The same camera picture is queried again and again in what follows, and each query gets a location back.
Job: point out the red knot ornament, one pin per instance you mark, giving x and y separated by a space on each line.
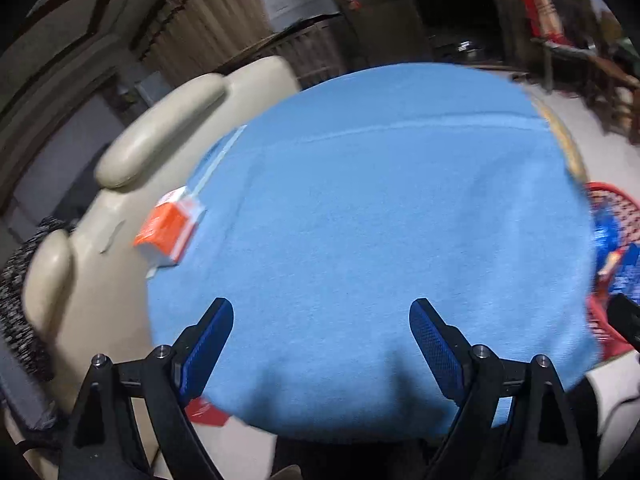
355 4

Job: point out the dark wooden chair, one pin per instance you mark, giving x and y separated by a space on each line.
612 90

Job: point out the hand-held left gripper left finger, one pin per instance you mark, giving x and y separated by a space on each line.
205 355

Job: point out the red garment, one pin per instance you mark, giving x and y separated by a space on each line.
542 12

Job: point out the red packet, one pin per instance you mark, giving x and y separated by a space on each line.
210 412

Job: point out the red plastic basket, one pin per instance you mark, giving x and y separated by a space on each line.
620 205

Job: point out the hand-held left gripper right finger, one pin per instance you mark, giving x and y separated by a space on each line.
437 355

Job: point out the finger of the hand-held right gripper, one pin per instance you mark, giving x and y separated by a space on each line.
625 320

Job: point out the white straw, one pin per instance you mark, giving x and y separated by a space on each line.
217 160

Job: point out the beige striped curtain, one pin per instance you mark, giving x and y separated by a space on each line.
200 15

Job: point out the metal frame chair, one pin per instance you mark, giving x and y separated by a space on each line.
550 60

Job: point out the blue plastic bag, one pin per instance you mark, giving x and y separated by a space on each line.
605 232

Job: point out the blue toothpaste box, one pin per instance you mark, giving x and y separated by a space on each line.
627 270

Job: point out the black television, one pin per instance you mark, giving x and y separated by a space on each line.
65 180

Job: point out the wooden crib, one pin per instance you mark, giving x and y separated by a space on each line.
295 50

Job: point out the round wooden table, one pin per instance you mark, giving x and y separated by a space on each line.
570 155

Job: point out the beige leather sofa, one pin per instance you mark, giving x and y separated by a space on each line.
160 125

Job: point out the orange carton box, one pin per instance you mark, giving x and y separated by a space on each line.
170 225

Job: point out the blue woven tablecloth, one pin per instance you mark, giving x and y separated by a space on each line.
375 200

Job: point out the black and white knit cloth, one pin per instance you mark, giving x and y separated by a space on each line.
25 280

